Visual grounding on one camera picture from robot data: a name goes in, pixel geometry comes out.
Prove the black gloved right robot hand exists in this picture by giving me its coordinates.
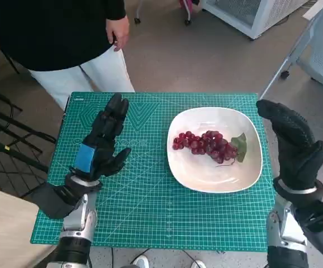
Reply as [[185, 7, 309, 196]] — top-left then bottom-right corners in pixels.
[[255, 99, 323, 192]]

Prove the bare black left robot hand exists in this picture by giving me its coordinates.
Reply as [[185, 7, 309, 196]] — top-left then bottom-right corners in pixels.
[[68, 93, 132, 183]]

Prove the red toy grape bunch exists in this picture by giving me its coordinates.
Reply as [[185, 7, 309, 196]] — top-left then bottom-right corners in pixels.
[[172, 130, 248, 168]]

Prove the white square plate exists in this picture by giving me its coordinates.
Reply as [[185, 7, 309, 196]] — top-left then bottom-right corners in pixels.
[[167, 107, 264, 193]]

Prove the green cutting mat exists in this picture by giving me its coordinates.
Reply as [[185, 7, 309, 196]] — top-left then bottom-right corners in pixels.
[[28, 92, 278, 249]]

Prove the person's hand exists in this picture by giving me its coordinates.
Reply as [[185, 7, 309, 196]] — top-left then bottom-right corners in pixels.
[[106, 15, 131, 52]]

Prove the light wooden table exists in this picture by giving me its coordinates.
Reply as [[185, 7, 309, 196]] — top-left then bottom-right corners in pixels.
[[0, 184, 53, 268]]

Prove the person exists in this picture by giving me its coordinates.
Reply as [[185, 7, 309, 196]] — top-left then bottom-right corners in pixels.
[[0, 0, 136, 111]]

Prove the white mesh cabinet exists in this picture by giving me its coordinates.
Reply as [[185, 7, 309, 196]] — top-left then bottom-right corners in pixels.
[[200, 0, 310, 41]]

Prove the pink wheeled chair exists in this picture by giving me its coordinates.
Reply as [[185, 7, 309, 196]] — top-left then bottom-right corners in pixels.
[[133, 0, 203, 26]]

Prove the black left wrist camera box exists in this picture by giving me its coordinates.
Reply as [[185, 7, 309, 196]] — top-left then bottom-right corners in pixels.
[[28, 184, 80, 220]]

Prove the black metal chair frame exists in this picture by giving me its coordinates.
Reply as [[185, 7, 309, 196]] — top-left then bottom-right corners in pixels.
[[0, 86, 58, 196]]

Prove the black floor cable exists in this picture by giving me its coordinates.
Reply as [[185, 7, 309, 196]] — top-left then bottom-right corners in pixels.
[[130, 247, 154, 265], [177, 247, 196, 265]]

